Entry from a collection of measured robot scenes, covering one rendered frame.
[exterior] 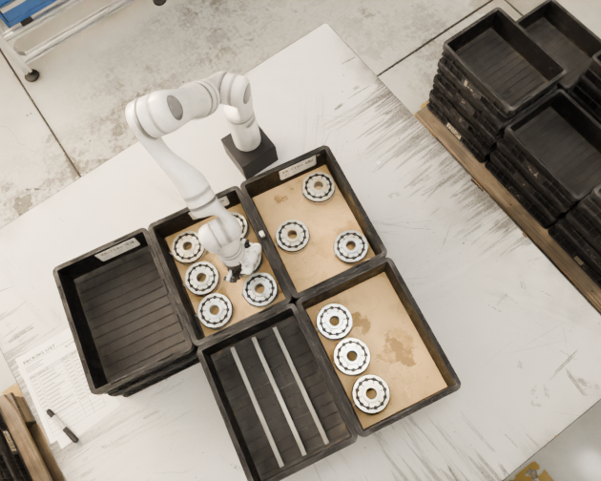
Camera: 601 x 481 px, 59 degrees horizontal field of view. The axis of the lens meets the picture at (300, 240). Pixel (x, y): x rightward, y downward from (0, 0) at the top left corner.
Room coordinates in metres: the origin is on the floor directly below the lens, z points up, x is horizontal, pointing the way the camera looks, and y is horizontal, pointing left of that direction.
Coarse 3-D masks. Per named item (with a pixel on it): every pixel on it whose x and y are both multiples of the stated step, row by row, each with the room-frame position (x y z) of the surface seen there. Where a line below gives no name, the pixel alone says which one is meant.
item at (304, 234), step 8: (280, 224) 0.59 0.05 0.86; (288, 224) 0.58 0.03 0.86; (296, 224) 0.58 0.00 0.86; (304, 224) 0.57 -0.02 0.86; (280, 232) 0.56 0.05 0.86; (304, 232) 0.55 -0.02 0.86; (280, 240) 0.54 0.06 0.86; (304, 240) 0.52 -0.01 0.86; (288, 248) 0.51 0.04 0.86; (296, 248) 0.50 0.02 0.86
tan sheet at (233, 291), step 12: (240, 204) 0.69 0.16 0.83; (216, 216) 0.67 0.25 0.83; (192, 228) 0.64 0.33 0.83; (252, 228) 0.61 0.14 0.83; (168, 240) 0.62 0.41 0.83; (252, 240) 0.56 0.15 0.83; (180, 264) 0.53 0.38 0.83; (216, 264) 0.51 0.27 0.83; (264, 264) 0.48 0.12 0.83; (204, 276) 0.48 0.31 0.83; (228, 288) 0.43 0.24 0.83; (240, 288) 0.42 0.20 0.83; (192, 300) 0.42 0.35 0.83; (240, 300) 0.39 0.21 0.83; (276, 300) 0.37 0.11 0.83; (216, 312) 0.36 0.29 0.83; (240, 312) 0.35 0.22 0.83; (252, 312) 0.34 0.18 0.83; (228, 324) 0.32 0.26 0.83
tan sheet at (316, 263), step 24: (264, 192) 0.72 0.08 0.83; (288, 192) 0.70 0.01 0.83; (336, 192) 0.67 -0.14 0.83; (264, 216) 0.64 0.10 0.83; (288, 216) 0.62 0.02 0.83; (312, 216) 0.61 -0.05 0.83; (336, 216) 0.59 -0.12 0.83; (312, 240) 0.53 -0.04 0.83; (288, 264) 0.47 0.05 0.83; (312, 264) 0.45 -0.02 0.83; (336, 264) 0.44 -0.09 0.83
